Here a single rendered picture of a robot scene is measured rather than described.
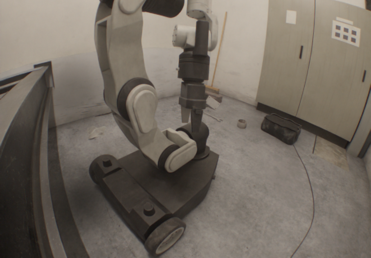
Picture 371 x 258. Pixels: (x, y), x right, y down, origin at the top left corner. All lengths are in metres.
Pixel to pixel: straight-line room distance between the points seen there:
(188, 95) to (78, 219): 0.84
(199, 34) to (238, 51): 2.22
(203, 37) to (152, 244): 0.67
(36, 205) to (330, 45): 2.39
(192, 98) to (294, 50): 1.79
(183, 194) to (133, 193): 0.22
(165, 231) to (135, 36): 0.64
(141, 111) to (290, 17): 2.00
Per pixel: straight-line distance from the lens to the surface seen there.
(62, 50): 1.88
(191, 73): 0.42
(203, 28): 0.42
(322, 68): 2.06
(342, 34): 2.12
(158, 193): 0.76
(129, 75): 0.49
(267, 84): 2.18
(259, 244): 0.90
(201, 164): 0.90
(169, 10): 0.59
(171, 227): 0.63
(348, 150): 2.29
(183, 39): 0.44
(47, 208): 0.50
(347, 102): 2.11
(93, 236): 0.90
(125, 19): 0.44
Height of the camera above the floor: 0.77
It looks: 26 degrees down
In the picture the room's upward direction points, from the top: 4 degrees clockwise
